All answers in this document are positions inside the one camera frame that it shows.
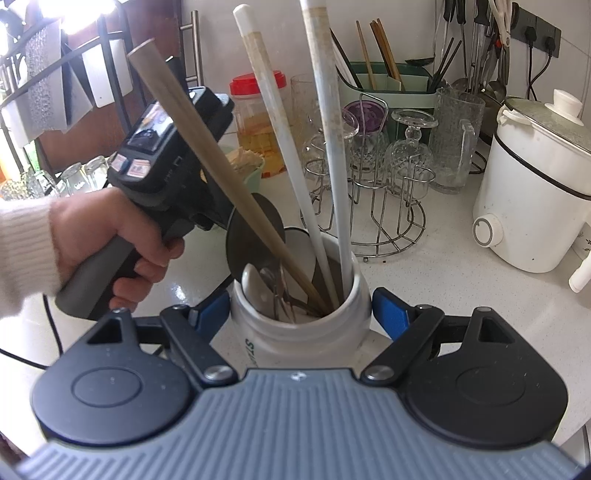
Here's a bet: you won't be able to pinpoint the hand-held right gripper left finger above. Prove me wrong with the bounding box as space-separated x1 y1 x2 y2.
85 290 239 386

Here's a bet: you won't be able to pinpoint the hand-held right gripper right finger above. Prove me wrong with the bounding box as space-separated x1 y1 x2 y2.
359 286 518 386

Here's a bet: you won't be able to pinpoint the white ceramic spoon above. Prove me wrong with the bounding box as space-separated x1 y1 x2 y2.
241 262 282 319

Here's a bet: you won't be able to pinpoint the brown wooden chopstick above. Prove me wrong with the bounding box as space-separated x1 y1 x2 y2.
127 39 329 317

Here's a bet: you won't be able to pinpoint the metal spoon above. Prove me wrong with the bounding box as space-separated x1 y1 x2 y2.
259 265 301 324

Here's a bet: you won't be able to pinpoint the white ceramic mug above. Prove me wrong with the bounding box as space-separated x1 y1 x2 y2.
229 226 372 370

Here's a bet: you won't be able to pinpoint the white patterned chopstick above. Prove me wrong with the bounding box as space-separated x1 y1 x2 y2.
232 4 335 311
299 0 354 308

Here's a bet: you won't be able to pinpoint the person's left forearm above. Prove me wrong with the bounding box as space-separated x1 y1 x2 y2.
0 196 62 320

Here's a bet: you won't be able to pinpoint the hanging kitchen utensils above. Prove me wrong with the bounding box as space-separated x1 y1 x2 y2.
431 0 514 112

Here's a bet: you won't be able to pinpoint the person's left hand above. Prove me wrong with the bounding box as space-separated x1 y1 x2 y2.
50 187 186 315

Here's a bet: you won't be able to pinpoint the dried noodles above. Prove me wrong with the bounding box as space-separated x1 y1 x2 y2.
226 148 264 170

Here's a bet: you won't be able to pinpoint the green plastic basket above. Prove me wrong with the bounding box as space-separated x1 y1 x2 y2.
217 145 267 186

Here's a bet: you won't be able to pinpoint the white plastic cutting board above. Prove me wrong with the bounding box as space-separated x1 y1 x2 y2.
82 39 134 110

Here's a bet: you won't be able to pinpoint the red lid plastic jar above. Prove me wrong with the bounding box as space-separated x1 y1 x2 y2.
229 70 288 176

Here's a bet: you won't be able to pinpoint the wooden cutting board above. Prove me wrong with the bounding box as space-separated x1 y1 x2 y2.
34 0 205 174

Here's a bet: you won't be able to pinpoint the grey textured mat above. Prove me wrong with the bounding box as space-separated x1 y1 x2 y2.
25 21 93 133

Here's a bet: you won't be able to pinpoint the tall clear glass jar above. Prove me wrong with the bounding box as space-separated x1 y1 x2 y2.
290 74 326 153

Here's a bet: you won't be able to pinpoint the cluster of clear stemmed glasses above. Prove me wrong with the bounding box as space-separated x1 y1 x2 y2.
302 108 439 195

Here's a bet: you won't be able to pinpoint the glass pitcher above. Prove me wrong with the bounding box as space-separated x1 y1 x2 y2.
433 87 487 195

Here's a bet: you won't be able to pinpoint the white electric cooking pot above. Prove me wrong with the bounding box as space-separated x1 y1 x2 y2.
472 89 591 294

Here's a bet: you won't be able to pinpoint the purple tinted glass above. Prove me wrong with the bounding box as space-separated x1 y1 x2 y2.
344 99 389 134

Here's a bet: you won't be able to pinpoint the green utensil holder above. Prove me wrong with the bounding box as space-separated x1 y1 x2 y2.
337 61 439 117

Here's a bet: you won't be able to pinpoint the bunch of chopsticks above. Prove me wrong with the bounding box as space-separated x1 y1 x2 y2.
330 18 462 93

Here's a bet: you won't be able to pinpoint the black power strip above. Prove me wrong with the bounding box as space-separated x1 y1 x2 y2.
510 2 563 59

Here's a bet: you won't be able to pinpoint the wire glass drying rack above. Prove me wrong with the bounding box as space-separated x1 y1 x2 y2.
300 92 428 264

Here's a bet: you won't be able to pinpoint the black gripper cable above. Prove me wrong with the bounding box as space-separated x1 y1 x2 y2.
0 294 63 371

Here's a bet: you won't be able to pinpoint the white handled scissors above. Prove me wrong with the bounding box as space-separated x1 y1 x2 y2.
487 0 515 48

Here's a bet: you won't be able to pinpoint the black power cable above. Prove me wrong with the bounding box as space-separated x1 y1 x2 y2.
525 25 543 100
545 37 560 99

